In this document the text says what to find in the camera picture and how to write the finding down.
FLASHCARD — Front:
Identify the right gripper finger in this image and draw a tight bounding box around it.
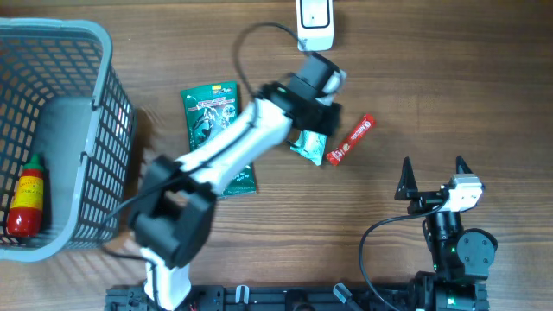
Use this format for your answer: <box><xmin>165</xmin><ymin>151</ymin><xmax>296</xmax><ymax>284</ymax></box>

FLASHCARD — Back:
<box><xmin>455</xmin><ymin>155</ymin><xmax>473</xmax><ymax>174</ymax></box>
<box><xmin>394</xmin><ymin>156</ymin><xmax>418</xmax><ymax>200</ymax></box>

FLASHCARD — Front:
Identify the mint green wipes packet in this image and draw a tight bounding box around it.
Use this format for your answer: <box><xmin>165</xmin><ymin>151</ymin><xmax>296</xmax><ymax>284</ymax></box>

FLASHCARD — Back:
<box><xmin>290</xmin><ymin>130</ymin><xmax>327</xmax><ymax>166</ymax></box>

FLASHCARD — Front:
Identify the red Nescafe stick sachet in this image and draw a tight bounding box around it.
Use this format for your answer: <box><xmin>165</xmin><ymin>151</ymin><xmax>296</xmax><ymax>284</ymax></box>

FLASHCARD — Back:
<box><xmin>326</xmin><ymin>114</ymin><xmax>376</xmax><ymax>166</ymax></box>

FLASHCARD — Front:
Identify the green 3M gloves packet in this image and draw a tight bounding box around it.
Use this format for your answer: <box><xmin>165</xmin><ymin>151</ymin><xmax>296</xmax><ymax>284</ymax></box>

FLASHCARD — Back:
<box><xmin>180</xmin><ymin>80</ymin><xmax>258</xmax><ymax>200</ymax></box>

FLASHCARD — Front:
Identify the red chili sauce bottle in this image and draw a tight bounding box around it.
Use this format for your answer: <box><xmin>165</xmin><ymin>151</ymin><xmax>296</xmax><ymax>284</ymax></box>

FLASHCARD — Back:
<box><xmin>7</xmin><ymin>154</ymin><xmax>45</xmax><ymax>238</ymax></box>

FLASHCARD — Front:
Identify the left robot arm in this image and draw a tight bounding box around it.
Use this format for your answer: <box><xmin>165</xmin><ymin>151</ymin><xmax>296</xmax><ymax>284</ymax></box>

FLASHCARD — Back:
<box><xmin>128</xmin><ymin>53</ymin><xmax>346</xmax><ymax>310</ymax></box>

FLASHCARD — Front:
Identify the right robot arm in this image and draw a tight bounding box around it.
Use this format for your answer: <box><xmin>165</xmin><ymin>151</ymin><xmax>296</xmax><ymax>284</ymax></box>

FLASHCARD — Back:
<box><xmin>394</xmin><ymin>155</ymin><xmax>498</xmax><ymax>310</ymax></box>

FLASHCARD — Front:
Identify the white barcode scanner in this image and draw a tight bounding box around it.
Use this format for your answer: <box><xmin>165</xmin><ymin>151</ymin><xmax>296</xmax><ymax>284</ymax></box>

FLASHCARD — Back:
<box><xmin>296</xmin><ymin>0</ymin><xmax>334</xmax><ymax>52</ymax></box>

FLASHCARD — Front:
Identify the grey plastic mesh basket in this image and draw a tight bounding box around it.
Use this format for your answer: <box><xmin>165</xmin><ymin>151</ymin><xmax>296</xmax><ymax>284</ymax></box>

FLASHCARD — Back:
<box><xmin>1</xmin><ymin>18</ymin><xmax>136</xmax><ymax>263</ymax></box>

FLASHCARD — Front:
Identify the right black camera cable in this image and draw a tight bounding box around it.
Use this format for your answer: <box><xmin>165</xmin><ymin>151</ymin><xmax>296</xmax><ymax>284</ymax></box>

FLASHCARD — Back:
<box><xmin>358</xmin><ymin>199</ymin><xmax>450</xmax><ymax>311</ymax></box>

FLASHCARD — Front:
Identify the black camera cable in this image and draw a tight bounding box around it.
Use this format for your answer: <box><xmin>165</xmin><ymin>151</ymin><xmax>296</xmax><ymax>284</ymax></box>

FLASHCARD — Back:
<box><xmin>358</xmin><ymin>199</ymin><xmax>450</xmax><ymax>311</ymax></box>
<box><xmin>232</xmin><ymin>22</ymin><xmax>310</xmax><ymax>100</ymax></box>

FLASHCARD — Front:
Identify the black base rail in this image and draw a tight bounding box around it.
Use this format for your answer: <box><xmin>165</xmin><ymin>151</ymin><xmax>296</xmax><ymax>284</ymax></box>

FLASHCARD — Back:
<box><xmin>105</xmin><ymin>283</ymin><xmax>489</xmax><ymax>311</ymax></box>

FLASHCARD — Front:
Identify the left black camera cable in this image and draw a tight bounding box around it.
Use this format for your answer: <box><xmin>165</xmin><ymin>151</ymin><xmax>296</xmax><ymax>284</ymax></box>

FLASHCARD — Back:
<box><xmin>232</xmin><ymin>22</ymin><xmax>310</xmax><ymax>100</ymax></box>

